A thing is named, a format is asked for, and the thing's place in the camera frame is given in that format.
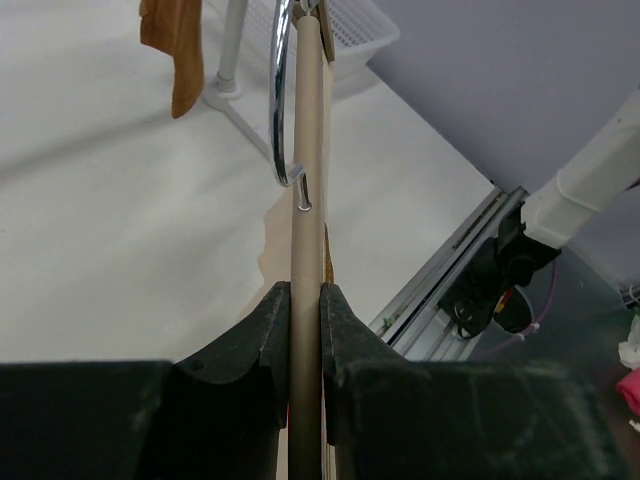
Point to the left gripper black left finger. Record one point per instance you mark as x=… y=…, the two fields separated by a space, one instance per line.
x=216 y=414

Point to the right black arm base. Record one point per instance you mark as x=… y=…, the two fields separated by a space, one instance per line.
x=502 y=262

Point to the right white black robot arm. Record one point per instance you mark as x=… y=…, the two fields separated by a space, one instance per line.
x=551 y=216

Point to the aluminium mounting rail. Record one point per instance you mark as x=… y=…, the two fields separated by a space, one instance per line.
x=412 y=323

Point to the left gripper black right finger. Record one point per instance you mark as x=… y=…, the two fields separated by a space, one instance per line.
x=391 y=418

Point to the white clothes rack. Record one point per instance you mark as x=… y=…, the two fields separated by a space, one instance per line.
x=245 y=106

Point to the brown underwear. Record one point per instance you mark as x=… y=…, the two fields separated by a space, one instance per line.
x=173 y=27

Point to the white plastic basket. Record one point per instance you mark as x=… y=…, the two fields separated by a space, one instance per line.
x=360 y=29

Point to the beige underwear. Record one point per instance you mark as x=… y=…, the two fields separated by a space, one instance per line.
x=306 y=438

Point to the wooden clip hanger with beige underwear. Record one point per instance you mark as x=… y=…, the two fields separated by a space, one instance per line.
x=306 y=24

